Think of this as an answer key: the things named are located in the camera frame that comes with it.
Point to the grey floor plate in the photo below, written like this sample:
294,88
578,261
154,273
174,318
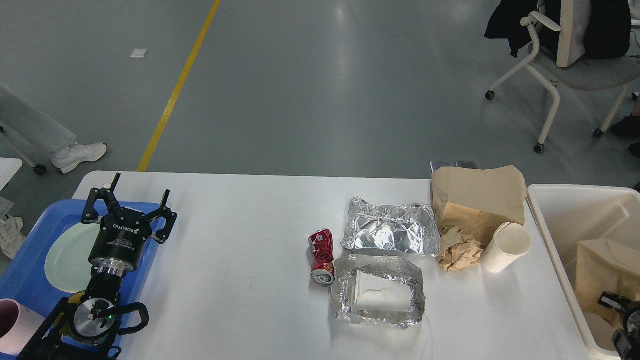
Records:
436,165
467,165

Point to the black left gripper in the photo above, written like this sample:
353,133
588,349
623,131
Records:
120,242

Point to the white paper scrap on floor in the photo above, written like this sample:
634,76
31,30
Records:
138,53

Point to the aluminium foil tray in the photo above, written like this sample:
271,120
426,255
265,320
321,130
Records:
390,267

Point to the crumpled aluminium foil sheet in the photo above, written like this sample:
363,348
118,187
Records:
395,230

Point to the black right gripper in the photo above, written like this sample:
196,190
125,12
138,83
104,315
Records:
626,340

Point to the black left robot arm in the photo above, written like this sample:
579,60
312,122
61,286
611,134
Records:
88,329

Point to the light green plate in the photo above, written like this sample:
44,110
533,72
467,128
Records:
67,266

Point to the brown paper ball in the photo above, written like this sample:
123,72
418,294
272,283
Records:
458,250

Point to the pink ribbed cup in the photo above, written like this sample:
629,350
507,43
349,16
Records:
18,324

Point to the teal mug yellow inside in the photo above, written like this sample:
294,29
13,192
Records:
77,298

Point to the crushed red soda can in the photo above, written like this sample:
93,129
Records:
321,245

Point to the white paper cup lying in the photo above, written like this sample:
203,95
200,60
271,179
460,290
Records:
376,294

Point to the person legs black sneakers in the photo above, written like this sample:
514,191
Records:
629,126

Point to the white chair at left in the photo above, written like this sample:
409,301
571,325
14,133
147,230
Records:
9,166

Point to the grey white office chair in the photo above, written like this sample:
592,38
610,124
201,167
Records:
584,75

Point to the beige plastic bin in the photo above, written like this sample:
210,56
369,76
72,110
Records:
567,214

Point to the white paper cup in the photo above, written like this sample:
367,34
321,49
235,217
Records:
510,242
376,294

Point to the brown paper bag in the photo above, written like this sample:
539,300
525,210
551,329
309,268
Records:
478,201
606,266

